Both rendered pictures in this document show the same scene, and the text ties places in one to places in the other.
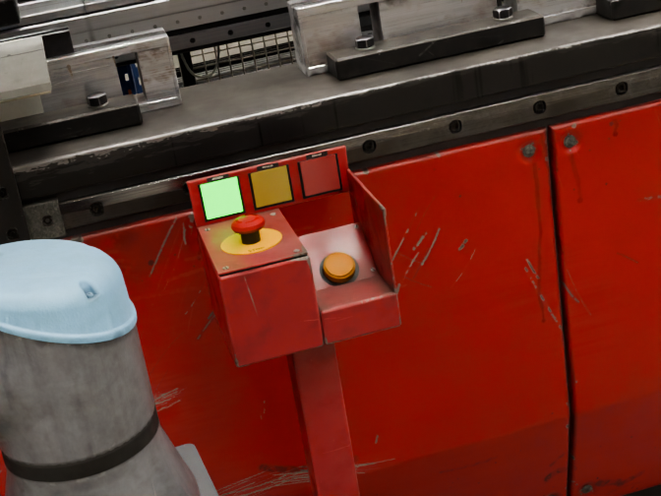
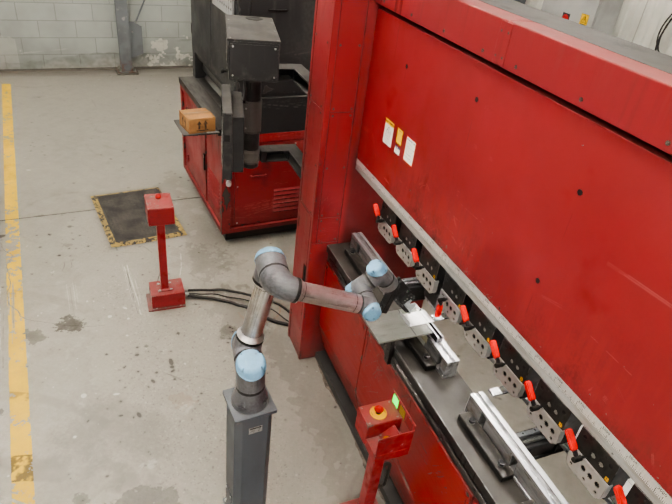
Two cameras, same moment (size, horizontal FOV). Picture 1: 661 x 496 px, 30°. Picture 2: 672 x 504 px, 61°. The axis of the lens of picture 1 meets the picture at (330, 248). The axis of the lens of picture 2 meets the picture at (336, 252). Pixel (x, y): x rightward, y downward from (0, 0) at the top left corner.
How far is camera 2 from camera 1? 204 cm
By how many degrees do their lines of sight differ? 66
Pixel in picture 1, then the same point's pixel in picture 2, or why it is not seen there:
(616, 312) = not seen: outside the picture
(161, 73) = (443, 368)
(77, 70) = (432, 346)
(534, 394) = not seen: outside the picture
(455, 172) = (451, 471)
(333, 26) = (475, 408)
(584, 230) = not seen: outside the picture
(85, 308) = (240, 371)
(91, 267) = (249, 368)
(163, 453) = (247, 400)
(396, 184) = (441, 453)
